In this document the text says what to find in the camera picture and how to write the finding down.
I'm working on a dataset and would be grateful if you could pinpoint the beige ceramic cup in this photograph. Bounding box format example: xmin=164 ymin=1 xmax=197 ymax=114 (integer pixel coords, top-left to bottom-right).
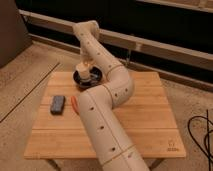
xmin=76 ymin=63 xmax=91 ymax=81

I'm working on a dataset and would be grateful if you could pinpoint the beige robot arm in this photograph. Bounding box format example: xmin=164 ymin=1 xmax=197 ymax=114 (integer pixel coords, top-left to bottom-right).
xmin=73 ymin=20 xmax=149 ymax=171

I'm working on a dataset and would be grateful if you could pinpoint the dark ceramic bowl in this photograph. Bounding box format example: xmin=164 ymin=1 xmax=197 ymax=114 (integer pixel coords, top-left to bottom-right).
xmin=73 ymin=67 xmax=103 ymax=89

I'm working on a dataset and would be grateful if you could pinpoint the orange carrot toy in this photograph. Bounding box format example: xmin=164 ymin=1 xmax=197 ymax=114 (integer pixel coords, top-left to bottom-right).
xmin=71 ymin=96 xmax=79 ymax=115

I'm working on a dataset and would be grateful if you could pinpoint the blue-grey sponge block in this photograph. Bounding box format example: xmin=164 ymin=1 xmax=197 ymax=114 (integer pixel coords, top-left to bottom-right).
xmin=50 ymin=95 xmax=65 ymax=115

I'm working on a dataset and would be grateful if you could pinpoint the dark cabinet on left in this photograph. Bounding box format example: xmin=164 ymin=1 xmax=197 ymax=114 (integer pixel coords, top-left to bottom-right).
xmin=0 ymin=0 xmax=32 ymax=68

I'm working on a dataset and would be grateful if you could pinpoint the white metal rail frame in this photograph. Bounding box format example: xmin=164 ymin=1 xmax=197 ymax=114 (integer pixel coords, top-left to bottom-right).
xmin=19 ymin=10 xmax=213 ymax=71

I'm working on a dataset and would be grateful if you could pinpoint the black cable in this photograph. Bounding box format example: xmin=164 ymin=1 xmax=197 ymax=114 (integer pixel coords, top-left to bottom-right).
xmin=187 ymin=109 xmax=213 ymax=171

